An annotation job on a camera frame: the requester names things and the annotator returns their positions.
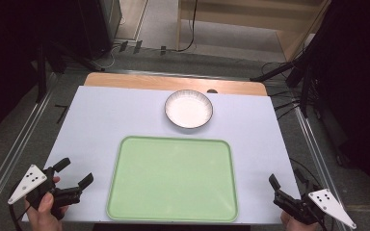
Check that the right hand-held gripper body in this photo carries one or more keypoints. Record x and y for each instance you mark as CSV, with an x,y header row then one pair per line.
x,y
329,202

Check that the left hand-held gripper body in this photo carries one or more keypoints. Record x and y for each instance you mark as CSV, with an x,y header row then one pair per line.
x,y
29,184

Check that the person's left hand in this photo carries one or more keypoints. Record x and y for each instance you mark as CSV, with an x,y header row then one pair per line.
x,y
45,218

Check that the person's right hand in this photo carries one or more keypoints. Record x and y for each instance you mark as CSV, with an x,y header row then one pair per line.
x,y
297,226

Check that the white table mat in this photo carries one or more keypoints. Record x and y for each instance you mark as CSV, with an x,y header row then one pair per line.
x,y
93,128

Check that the black tape strip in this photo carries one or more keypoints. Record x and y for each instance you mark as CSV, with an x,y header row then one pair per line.
x,y
62,113

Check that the light green tray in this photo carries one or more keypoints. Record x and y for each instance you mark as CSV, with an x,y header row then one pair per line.
x,y
173,179

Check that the black stand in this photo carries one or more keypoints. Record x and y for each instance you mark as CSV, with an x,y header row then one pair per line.
x,y
303,83
41,73

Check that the white ribbed plate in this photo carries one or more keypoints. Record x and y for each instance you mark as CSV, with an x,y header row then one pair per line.
x,y
189,109

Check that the dark cabinet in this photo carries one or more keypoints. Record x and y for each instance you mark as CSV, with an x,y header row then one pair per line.
x,y
99,25

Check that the metal floor rail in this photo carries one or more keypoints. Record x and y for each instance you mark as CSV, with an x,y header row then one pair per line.
x,y
314,154
16,150

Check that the light wooden furniture frame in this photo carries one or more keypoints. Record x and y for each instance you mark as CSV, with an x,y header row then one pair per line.
x,y
237,12

